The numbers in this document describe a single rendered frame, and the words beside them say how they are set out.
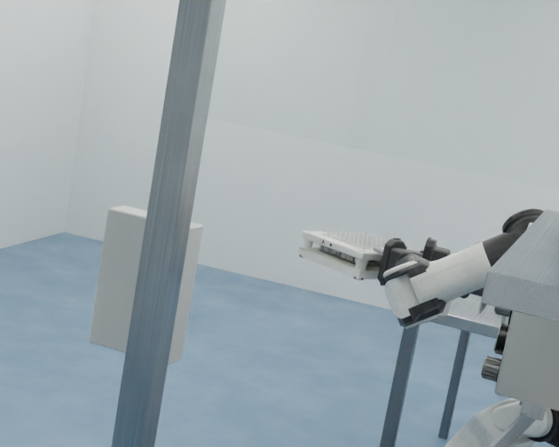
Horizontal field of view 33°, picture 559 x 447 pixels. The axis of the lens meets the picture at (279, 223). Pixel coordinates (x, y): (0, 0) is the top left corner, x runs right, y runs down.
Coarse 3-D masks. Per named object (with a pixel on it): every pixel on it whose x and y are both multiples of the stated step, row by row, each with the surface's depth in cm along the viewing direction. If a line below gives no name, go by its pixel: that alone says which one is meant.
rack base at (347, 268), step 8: (304, 248) 258; (312, 248) 260; (304, 256) 258; (312, 256) 255; (320, 256) 253; (328, 256) 252; (328, 264) 250; (336, 264) 248; (344, 264) 246; (352, 264) 247; (344, 272) 245; (352, 272) 243; (360, 272) 242; (368, 272) 243; (376, 272) 245
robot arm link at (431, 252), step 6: (432, 240) 249; (426, 246) 248; (432, 246) 248; (426, 252) 248; (432, 252) 248; (438, 252) 248; (444, 252) 247; (456, 252) 248; (426, 258) 249; (432, 258) 248; (438, 258) 248
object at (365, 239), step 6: (336, 234) 256; (342, 234) 258; (348, 234) 259; (354, 234) 261; (360, 234) 264; (366, 234) 265; (354, 240) 251; (360, 240) 253; (366, 240) 256; (372, 240) 256; (378, 240) 258; (384, 240) 260
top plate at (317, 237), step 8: (304, 232) 258; (312, 232) 258; (320, 232) 260; (312, 240) 255; (320, 240) 253; (328, 240) 251; (336, 240) 252; (336, 248) 248; (344, 248) 246; (352, 248) 244; (360, 248) 246; (360, 256) 241; (368, 256) 242; (376, 256) 244
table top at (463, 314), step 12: (456, 300) 293; (468, 300) 296; (480, 300) 299; (456, 312) 277; (468, 312) 280; (492, 312) 285; (444, 324) 273; (456, 324) 272; (468, 324) 271; (480, 324) 270; (492, 324) 271; (492, 336) 269
